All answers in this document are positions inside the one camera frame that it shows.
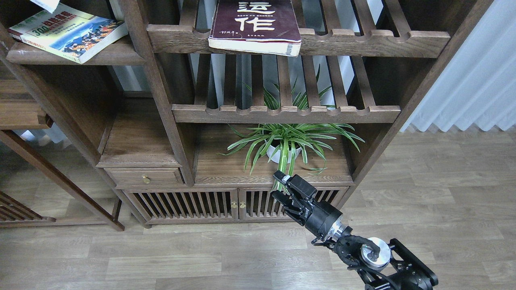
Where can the yellow green book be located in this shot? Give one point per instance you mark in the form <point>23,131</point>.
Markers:
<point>48,5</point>

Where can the maroon book white characters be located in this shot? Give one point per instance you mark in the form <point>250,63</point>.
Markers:
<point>267,27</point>

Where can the white curtain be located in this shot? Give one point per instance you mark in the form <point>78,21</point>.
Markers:
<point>478,87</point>

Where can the book with mountain cover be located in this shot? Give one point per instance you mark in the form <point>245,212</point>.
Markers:
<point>69,33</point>

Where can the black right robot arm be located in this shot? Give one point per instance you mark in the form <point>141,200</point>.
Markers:
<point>381,265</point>

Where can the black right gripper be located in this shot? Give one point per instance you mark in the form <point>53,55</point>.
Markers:
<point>320,218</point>

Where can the white plant pot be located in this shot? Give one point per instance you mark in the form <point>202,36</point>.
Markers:
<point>274,152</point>

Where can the dark wooden bookshelf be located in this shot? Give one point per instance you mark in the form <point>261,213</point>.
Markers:
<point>158,102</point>

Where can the brass drawer knob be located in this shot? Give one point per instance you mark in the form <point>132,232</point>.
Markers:
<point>145,179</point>

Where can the green spider plant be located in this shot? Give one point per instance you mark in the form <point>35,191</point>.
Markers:
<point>307,136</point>

